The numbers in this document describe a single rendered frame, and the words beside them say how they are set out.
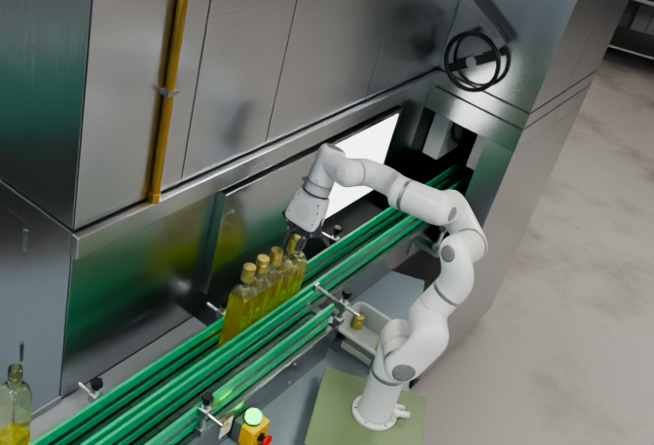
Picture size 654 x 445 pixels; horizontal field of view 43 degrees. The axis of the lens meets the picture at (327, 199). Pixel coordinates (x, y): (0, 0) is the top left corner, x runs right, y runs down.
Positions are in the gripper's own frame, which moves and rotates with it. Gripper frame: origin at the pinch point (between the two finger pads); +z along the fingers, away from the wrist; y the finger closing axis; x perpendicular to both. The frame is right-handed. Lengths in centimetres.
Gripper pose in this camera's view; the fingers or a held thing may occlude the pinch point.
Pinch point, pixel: (295, 240)
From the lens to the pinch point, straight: 228.2
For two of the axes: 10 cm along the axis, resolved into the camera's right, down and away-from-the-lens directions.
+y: 7.8, 4.8, -3.9
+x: 4.9, -0.9, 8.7
